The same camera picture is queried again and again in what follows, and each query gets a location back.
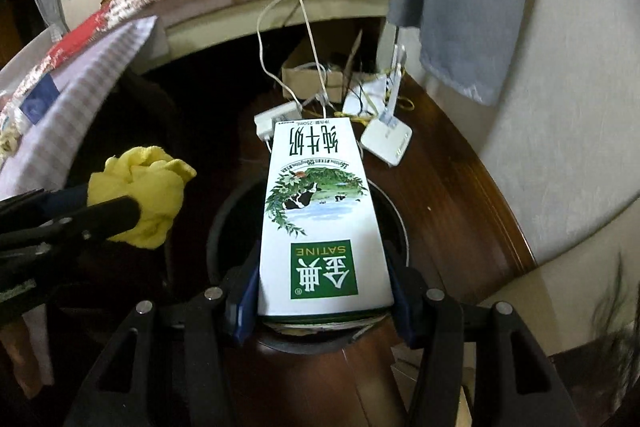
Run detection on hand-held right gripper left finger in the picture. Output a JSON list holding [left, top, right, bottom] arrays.
[[62, 252, 261, 427]]

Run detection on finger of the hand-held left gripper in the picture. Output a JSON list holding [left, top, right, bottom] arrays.
[[0, 197, 144, 290], [0, 186, 92, 233]]

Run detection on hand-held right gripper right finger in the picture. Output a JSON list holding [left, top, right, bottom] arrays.
[[382, 241, 576, 427]]

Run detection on yellow cloth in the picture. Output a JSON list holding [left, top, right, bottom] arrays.
[[87, 146, 197, 250]]

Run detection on black round trash bin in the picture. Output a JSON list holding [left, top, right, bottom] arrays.
[[206, 177, 408, 353]]

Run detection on white green milk carton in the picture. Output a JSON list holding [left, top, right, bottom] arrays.
[[256, 117, 396, 323]]

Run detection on pink checkered tablecloth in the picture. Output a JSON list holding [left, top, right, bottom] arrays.
[[0, 16, 157, 385]]

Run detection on white router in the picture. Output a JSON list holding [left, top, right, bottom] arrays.
[[360, 44, 413, 168]]

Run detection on white power adapter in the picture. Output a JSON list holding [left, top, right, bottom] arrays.
[[254, 101, 303, 142]]

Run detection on green plant leaves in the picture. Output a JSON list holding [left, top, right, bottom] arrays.
[[590, 252, 640, 358]]

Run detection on cardboard box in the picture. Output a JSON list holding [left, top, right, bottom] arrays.
[[281, 29, 381, 102]]

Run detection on grey hanging cloth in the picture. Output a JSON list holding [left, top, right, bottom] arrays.
[[387, 0, 532, 106]]

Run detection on white cable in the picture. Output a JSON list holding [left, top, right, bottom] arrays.
[[256, 0, 363, 104], [281, 0, 332, 112]]

